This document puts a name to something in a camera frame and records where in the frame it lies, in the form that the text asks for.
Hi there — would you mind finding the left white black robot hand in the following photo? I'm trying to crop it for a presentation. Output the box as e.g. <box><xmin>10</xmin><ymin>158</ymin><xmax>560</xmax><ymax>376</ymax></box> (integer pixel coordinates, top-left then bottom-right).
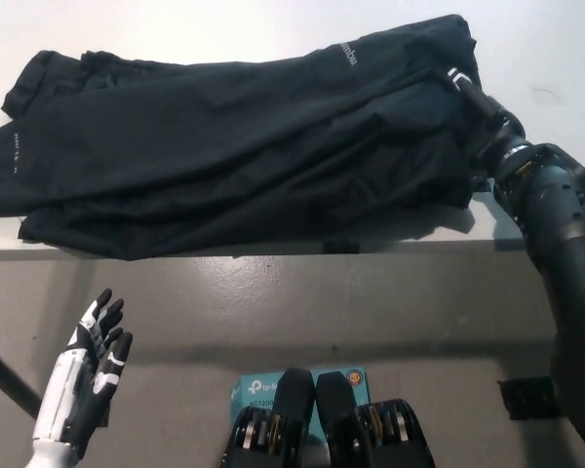
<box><xmin>31</xmin><ymin>288</ymin><xmax>134</xmax><ymax>443</ymax></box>

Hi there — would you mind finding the teal tp-link box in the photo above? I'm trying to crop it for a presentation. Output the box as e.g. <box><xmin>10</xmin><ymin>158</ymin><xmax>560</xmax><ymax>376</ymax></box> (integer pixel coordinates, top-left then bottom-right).
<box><xmin>229</xmin><ymin>370</ymin><xmax>371</xmax><ymax>443</ymax></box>

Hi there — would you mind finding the black jacket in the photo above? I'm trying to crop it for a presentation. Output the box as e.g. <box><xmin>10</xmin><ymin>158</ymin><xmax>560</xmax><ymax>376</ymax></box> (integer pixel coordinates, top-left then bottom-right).
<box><xmin>0</xmin><ymin>13</ymin><xmax>494</xmax><ymax>263</ymax></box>

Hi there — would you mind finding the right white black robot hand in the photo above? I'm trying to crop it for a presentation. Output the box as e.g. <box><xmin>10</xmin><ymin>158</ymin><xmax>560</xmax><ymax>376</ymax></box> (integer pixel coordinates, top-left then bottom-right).
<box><xmin>436</xmin><ymin>65</ymin><xmax>527</xmax><ymax>170</ymax></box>

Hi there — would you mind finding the black table leg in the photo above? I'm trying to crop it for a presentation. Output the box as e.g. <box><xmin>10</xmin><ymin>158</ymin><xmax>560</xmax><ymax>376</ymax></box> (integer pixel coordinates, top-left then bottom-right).
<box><xmin>0</xmin><ymin>336</ymin><xmax>44</xmax><ymax>421</ymax></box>

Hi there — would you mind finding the black table foot plate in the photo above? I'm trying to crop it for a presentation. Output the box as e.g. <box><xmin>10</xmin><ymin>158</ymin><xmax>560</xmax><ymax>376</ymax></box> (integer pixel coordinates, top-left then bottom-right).
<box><xmin>497</xmin><ymin>375</ymin><xmax>563</xmax><ymax>421</ymax></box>

